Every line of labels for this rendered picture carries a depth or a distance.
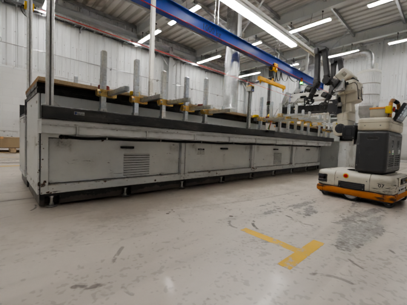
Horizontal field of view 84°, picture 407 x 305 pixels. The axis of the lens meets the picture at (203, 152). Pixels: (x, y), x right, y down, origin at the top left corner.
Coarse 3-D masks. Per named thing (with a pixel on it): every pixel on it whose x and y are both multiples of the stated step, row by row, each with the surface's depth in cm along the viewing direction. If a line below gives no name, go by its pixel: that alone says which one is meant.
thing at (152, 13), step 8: (152, 0) 284; (240, 0) 300; (152, 8) 285; (256, 8) 323; (152, 16) 285; (264, 16) 337; (152, 24) 286; (152, 32) 286; (288, 32) 388; (152, 40) 287; (296, 40) 409; (152, 48) 288; (304, 48) 447; (152, 56) 289; (152, 64) 290; (152, 72) 290; (152, 80) 291; (152, 88) 292
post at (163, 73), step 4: (164, 72) 192; (164, 76) 192; (164, 80) 193; (164, 84) 193; (160, 88) 194; (164, 88) 193; (160, 92) 194; (164, 92) 193; (164, 96) 194; (160, 108) 195; (164, 108) 195; (160, 112) 195; (164, 112) 195
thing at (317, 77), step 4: (316, 48) 252; (316, 52) 252; (316, 56) 254; (320, 56) 254; (316, 60) 254; (320, 60) 255; (316, 64) 254; (316, 68) 254; (316, 72) 254; (316, 76) 254; (316, 80) 253
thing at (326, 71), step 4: (320, 48) 250; (324, 48) 247; (328, 48) 250; (320, 52) 255; (324, 52) 248; (324, 56) 248; (324, 60) 248; (328, 60) 247; (324, 64) 248; (328, 64) 246; (324, 68) 248; (328, 68) 245; (324, 72) 248; (328, 72) 245; (324, 76) 245; (328, 76) 247; (324, 80) 245; (328, 80) 242
